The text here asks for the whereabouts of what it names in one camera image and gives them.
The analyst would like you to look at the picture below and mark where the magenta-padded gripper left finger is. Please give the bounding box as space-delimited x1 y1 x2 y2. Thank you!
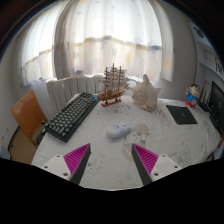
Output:
42 143 92 185

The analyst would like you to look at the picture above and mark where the white shelf unit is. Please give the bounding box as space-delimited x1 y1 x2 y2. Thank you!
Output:
188 21 224 88

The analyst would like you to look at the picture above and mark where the cartoon boy figure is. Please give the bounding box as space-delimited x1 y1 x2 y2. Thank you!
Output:
185 83 202 109

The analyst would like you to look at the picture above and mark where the large white conch shell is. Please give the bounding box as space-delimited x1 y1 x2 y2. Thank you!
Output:
129 73 162 112

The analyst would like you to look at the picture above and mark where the black mechanical keyboard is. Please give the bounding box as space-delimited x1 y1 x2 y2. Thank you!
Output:
44 91 100 143

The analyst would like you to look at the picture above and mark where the white cartoon-print computer mouse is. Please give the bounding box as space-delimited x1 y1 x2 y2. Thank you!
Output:
106 123 132 139

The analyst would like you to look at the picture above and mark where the black computer monitor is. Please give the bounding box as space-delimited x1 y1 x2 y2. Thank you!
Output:
208 80 224 134

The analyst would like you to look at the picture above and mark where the white sheer curtain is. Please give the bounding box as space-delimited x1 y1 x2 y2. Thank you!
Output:
19 0 174 84

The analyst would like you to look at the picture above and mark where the white printed tablecloth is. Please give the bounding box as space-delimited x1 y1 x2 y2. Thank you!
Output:
31 94 223 190

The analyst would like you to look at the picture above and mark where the orange wooden chair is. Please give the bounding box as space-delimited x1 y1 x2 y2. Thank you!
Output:
8 89 49 164

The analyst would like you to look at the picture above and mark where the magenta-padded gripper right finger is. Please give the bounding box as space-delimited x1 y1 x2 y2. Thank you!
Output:
131 143 183 186

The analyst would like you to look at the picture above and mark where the wooden sailing ship model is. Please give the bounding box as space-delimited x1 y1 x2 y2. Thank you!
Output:
97 63 130 108

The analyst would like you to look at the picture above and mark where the white radiator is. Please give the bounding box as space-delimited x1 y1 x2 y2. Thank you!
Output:
45 73 105 113

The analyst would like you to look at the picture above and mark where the black router with antennas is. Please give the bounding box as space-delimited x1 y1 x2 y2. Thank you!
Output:
199 79 213 113

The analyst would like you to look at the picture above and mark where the black mouse pad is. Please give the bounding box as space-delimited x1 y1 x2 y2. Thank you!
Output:
165 104 198 126

